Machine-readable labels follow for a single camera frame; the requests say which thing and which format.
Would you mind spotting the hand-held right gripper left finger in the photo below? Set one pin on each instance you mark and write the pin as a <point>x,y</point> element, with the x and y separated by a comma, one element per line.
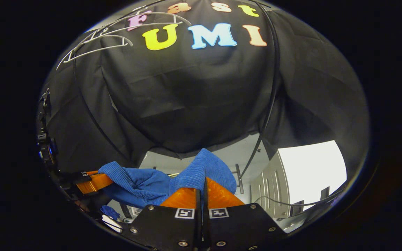
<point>166,226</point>

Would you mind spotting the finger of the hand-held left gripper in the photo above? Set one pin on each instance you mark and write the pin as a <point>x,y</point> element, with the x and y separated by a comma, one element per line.
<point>94,183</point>

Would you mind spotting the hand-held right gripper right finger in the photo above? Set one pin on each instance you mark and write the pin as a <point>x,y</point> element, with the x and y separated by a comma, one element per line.
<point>239,226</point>

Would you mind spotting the white plastic hanger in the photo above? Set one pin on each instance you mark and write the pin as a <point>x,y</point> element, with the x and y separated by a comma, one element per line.
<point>92,52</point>
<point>145,25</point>

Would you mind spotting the black metal clothes rack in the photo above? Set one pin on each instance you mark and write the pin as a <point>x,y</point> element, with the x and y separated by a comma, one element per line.
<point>276,69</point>

